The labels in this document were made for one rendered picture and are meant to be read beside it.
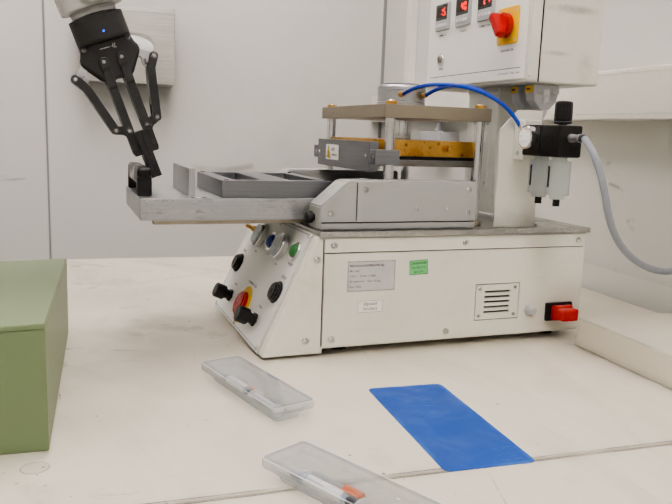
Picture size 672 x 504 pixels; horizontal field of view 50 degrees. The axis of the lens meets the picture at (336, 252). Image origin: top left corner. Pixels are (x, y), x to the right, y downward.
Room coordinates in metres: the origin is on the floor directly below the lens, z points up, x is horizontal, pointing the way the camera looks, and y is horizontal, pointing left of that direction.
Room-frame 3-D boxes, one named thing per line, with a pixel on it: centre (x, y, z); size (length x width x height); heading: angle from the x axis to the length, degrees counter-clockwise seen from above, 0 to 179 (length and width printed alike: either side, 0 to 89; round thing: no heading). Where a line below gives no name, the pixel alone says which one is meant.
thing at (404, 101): (1.21, -0.14, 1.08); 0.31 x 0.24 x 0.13; 21
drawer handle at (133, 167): (1.07, 0.29, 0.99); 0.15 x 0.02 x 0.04; 21
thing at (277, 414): (0.82, 0.09, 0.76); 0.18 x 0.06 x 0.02; 35
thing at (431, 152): (1.21, -0.10, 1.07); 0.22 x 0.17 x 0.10; 21
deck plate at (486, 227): (1.23, -0.13, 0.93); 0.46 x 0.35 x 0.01; 111
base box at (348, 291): (1.20, -0.10, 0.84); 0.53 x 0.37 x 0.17; 111
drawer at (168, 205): (1.11, 0.17, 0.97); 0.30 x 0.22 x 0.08; 111
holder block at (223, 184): (1.13, 0.12, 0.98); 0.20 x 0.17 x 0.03; 21
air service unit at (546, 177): (1.05, -0.30, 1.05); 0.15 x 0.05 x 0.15; 21
